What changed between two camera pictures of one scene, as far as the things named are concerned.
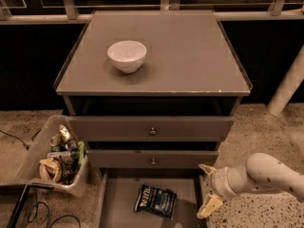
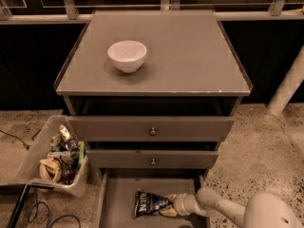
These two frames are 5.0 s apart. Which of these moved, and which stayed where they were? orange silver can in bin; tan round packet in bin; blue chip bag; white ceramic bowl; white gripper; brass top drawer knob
Moved: white gripper; blue chip bag
Stayed: white ceramic bowl; tan round packet in bin; orange silver can in bin; brass top drawer knob
